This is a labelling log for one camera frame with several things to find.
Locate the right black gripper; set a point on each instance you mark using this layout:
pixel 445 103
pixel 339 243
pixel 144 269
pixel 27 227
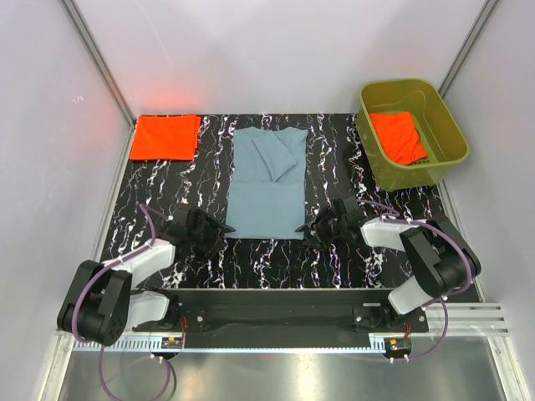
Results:
pixel 319 224

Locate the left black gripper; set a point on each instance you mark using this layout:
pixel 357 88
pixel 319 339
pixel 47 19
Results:
pixel 215 230

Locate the grey-blue t-shirt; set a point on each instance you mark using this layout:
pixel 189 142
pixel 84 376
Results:
pixel 266 195

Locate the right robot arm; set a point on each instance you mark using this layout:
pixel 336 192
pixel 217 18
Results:
pixel 442 262

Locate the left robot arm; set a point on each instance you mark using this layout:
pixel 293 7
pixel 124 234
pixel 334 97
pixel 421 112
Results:
pixel 102 301

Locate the black marbled table mat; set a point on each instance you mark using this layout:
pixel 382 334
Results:
pixel 336 168

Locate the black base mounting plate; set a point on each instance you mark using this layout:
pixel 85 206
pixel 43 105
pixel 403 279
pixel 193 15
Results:
pixel 239 319

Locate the folded orange t-shirt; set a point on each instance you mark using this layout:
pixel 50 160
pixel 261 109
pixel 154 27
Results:
pixel 165 138

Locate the left orange connector box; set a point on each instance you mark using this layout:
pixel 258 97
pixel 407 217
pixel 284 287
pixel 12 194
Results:
pixel 172 342

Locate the orange connector box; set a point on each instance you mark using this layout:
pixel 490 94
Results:
pixel 399 344
pixel 172 342

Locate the orange t-shirt in bin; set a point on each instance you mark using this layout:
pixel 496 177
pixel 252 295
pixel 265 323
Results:
pixel 399 137

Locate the olive green plastic bin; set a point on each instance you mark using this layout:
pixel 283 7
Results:
pixel 442 139

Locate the right orange connector box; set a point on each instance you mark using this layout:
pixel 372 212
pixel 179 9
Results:
pixel 399 344

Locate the aluminium frame rail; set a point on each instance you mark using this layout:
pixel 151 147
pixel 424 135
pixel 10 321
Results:
pixel 435 323

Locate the left aluminium corner post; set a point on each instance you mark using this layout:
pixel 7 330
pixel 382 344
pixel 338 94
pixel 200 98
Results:
pixel 82 29

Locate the aluminium corner post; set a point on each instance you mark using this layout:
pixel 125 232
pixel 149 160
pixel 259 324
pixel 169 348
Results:
pixel 82 29
pixel 475 32

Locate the right aluminium corner post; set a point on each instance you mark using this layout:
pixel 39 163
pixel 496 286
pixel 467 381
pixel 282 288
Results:
pixel 475 32

